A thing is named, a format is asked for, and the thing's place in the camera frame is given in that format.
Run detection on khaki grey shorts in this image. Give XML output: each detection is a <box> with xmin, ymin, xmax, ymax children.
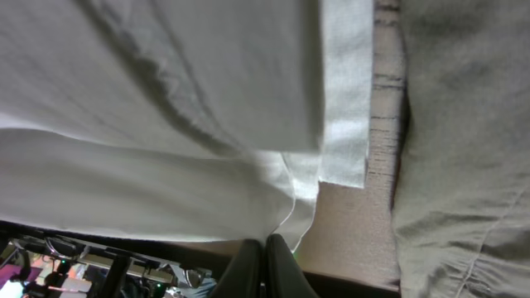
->
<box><xmin>393</xmin><ymin>0</ymin><xmax>529</xmax><ymax>297</ymax></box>

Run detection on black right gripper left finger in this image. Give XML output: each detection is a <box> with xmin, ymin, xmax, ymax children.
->
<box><xmin>209</xmin><ymin>239</ymin><xmax>263</xmax><ymax>298</ymax></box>

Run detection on white t-shirt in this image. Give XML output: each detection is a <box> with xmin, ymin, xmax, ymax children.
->
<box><xmin>1</xmin><ymin>0</ymin><xmax>374</xmax><ymax>248</ymax></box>

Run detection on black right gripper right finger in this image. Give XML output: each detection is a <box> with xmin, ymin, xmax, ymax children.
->
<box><xmin>265</xmin><ymin>234</ymin><xmax>319</xmax><ymax>298</ymax></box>

